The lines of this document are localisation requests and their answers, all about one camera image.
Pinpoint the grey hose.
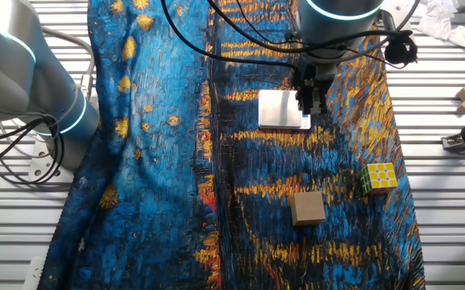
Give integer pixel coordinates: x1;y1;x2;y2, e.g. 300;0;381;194
40;26;97;100

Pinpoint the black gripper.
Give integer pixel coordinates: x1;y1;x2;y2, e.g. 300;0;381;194
294;63;334;116

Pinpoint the Rubik's cube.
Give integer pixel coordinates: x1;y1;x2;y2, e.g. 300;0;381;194
357;162;399;197

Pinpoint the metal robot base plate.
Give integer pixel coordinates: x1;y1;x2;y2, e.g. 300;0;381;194
28;139;76;184

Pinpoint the large wooden cube block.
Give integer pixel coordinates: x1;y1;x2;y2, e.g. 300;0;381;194
290;191;326;227

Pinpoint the white crumpled cloth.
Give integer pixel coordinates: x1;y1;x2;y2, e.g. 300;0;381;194
417;0;465;68

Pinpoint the blue starry night painted cloth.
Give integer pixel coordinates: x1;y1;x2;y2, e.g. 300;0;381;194
38;0;426;290

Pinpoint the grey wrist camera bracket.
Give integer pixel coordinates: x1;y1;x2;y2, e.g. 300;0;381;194
376;7;401;32

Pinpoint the white plastic piece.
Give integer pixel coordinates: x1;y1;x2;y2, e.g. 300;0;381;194
22;256;46;290

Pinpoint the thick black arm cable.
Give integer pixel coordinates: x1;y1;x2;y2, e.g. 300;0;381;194
159;0;301;70
206;0;413;49

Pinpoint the silver digital scale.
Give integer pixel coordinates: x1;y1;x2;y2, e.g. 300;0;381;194
258;89;312;131

